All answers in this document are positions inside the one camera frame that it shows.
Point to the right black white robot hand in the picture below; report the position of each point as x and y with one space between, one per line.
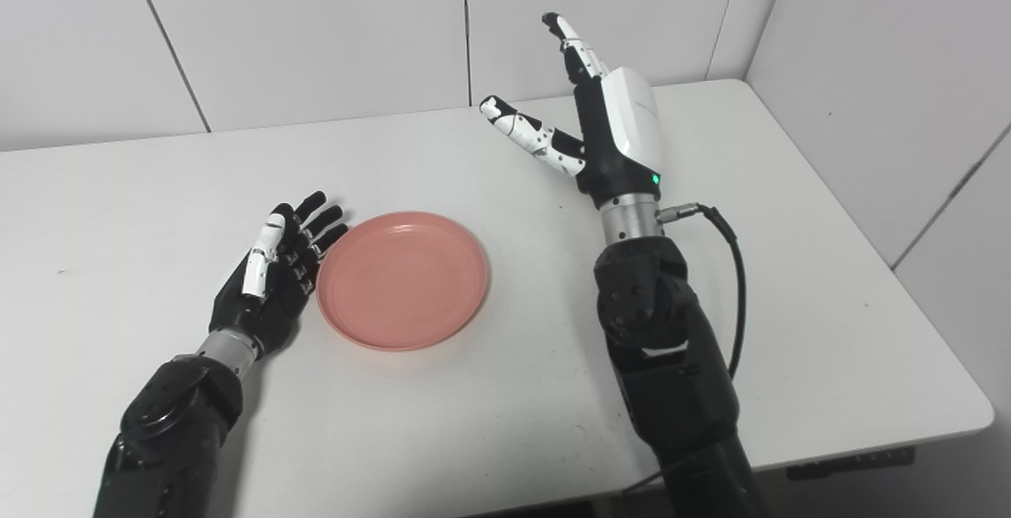
624 131

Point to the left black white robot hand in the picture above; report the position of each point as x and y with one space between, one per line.
268 305

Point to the pink round plate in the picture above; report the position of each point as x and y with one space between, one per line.
403 281

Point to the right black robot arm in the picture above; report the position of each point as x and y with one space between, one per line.
663 344

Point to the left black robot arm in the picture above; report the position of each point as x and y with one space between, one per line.
174 423

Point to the black table control panel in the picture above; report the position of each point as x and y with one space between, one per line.
853 463

